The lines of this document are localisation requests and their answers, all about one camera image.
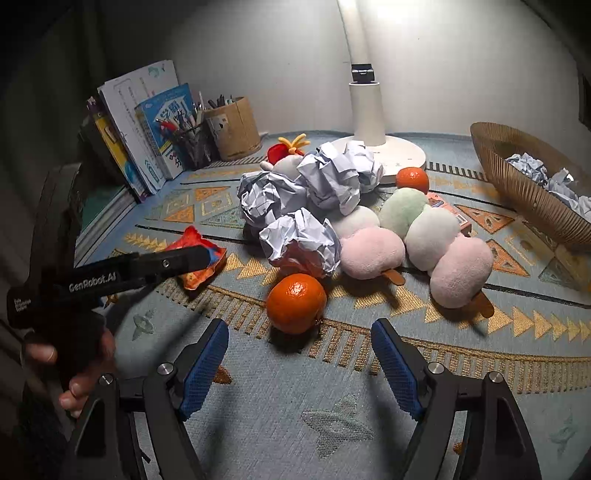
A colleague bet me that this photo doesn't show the person's left hand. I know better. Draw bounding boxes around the person's left hand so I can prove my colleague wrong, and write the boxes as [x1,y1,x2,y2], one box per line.
[23,329,118,418]

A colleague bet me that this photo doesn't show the green white pink dango plush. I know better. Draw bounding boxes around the green white pink dango plush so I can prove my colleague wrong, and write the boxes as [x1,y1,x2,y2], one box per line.
[379,187,496,319]

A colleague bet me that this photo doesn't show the white plush toy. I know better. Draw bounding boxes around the white plush toy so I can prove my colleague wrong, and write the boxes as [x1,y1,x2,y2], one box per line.
[259,133,317,176]

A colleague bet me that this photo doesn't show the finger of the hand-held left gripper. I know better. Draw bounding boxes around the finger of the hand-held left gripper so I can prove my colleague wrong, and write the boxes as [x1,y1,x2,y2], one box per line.
[134,244,209,289]

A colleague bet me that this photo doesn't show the white desk lamp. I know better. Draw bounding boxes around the white desk lamp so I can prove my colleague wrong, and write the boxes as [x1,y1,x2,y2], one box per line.
[318,0,428,171]

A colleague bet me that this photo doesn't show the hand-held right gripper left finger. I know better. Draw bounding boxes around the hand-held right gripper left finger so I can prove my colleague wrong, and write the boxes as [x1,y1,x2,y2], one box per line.
[62,318,230,480]

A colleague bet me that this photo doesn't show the brown woven basket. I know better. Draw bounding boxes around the brown woven basket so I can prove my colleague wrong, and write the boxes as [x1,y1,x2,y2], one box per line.
[470,121,591,253]

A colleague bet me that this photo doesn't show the small mandarin orange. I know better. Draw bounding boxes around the small mandarin orange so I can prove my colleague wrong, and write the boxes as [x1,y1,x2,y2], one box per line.
[396,167,430,193]

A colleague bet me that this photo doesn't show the yellow book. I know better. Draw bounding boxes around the yellow book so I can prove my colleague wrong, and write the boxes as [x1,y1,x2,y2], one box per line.
[87,96,160,202]

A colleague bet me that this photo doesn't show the black mesh pen holder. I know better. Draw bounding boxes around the black mesh pen holder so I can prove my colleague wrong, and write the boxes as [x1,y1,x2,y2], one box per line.
[173,121,221,171]

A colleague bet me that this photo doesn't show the large mandarin orange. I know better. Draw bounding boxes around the large mandarin orange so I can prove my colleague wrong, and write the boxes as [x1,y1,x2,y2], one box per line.
[266,273,328,335]

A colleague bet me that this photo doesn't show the upright books and papers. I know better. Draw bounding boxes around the upright books and papers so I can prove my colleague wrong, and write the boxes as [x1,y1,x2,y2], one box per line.
[98,60,181,188]

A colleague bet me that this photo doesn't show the white paper ball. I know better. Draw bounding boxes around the white paper ball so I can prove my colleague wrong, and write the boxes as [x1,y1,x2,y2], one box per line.
[505,154,550,186]
[259,208,343,278]
[297,141,385,216]
[547,168,591,211]
[238,171,308,228]

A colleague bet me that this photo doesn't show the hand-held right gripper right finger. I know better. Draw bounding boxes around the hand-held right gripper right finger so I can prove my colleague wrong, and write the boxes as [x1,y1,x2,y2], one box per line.
[370,318,543,480]

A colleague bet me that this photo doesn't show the blue illustrated book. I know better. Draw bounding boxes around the blue illustrated book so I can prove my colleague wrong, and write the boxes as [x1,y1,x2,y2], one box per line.
[135,83,195,182]

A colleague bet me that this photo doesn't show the wooden pen holder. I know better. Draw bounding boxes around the wooden pen holder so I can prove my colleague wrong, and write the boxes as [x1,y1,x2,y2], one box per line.
[203,96,263,161]

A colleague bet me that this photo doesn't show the orange snack packet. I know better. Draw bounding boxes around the orange snack packet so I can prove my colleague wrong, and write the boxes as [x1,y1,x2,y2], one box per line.
[164,226,228,291]

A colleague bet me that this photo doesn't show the patterned table mat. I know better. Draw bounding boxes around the patterned table mat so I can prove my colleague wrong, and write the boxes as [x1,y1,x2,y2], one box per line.
[74,129,591,480]

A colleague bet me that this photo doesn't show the small pink carton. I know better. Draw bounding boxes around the small pink carton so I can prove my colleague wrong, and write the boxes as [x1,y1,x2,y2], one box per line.
[425,191,472,237]

